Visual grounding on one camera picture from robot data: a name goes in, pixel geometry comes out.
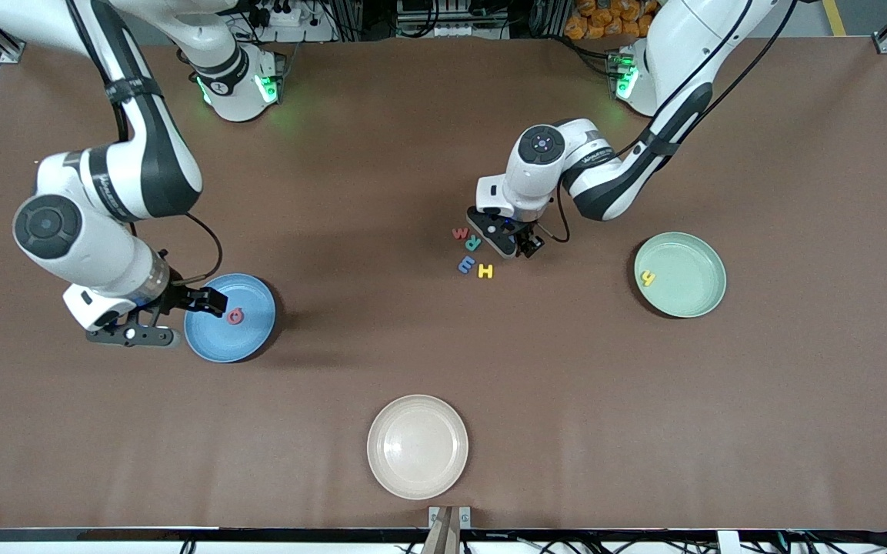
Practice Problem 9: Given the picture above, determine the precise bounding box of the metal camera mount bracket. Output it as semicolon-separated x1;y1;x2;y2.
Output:
422;506;472;554

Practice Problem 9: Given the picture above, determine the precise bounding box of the green plate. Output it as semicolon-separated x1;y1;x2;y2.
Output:
634;232;727;319

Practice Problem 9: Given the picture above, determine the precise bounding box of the beige plate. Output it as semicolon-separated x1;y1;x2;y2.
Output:
367;394;469;501

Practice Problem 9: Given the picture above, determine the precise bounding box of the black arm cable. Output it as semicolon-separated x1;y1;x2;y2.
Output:
535;181;572;244
132;212;224;285

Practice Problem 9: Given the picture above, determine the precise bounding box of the white power strip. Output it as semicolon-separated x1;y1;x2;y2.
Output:
247;0;336;43

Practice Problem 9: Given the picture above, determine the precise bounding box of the blue plate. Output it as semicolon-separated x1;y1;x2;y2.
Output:
185;273;277;364

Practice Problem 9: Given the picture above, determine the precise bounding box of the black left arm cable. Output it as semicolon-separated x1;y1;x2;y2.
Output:
535;181;572;244

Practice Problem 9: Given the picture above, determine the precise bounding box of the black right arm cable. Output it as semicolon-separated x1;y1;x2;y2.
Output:
132;212;224;285

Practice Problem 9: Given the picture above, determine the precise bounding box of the white electronics box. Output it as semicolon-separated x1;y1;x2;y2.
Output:
395;0;513;39

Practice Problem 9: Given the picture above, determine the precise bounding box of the orange packets pile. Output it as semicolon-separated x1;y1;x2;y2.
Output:
564;0;667;41

